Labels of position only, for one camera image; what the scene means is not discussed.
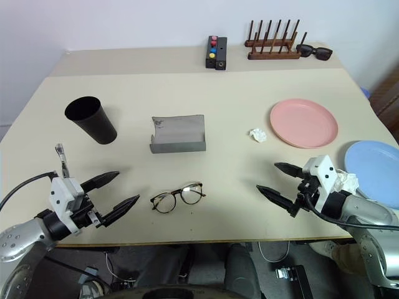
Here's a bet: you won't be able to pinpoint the grey open glasses case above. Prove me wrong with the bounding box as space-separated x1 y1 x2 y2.
149 114 207 154

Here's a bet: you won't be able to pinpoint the blue plate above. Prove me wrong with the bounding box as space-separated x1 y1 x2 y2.
344 140 399 210

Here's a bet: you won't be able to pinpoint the black sunglasses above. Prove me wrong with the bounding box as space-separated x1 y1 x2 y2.
295 43 334 61

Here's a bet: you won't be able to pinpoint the black box with round socket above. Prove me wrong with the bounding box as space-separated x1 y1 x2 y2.
214 36 228 72

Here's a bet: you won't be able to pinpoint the large crumpled white tissue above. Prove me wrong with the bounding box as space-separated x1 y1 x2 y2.
335 169 360 193

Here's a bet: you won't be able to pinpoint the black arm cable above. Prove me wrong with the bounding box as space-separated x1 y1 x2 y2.
0 171 59 212
304 191 399 233

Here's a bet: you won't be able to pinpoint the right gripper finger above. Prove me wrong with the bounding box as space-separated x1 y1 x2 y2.
273 161 305 180
255 184 297 219

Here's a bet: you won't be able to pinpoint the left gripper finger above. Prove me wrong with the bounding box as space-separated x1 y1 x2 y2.
99 194 140 228
79 171 121 196

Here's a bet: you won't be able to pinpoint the brown wooden furniture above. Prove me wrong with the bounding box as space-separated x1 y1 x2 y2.
369 70 399 131

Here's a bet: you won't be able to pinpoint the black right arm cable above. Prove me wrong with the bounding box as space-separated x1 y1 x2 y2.
304 191 399 233

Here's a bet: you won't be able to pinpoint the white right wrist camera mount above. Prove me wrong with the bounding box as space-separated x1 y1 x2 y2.
302 154 339 216

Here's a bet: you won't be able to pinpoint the white cable loop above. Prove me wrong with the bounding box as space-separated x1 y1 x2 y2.
257 241 291 262

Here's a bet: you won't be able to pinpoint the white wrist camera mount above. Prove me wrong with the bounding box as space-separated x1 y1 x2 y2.
49 176 85 233
302 154 339 216

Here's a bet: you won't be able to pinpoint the small crumpled white tissue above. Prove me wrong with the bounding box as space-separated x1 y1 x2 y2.
249 128 267 144

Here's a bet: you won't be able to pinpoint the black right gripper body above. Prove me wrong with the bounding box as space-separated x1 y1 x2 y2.
294 176 322 214

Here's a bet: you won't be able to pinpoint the brown wooden dish rack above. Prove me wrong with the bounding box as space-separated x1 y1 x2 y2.
244 19 309 60

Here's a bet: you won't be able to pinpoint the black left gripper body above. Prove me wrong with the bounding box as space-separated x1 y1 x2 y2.
71 194 108 230

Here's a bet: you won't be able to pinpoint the black box with silver latch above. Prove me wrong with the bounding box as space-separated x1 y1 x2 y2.
276 264 313 299

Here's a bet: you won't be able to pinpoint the tortoiseshell round eyeglasses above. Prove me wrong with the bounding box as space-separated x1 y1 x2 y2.
150 182 207 214

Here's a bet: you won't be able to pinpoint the dark grey rounded shape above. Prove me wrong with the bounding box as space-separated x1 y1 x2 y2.
224 242 262 299

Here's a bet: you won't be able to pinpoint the clear plug with black clip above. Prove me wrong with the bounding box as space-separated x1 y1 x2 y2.
55 143 71 179

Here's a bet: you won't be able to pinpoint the black plastic cup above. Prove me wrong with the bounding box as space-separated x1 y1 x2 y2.
64 96 118 145

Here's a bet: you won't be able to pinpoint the black box with coloured buttons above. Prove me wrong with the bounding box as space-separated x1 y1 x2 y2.
204 35 219 69

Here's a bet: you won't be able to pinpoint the pink plate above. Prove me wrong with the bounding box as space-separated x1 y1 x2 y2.
269 98 339 149

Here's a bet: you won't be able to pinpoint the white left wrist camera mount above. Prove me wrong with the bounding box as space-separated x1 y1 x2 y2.
49 176 85 233

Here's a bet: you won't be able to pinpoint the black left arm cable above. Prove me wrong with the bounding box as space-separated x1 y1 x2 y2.
0 171 59 212

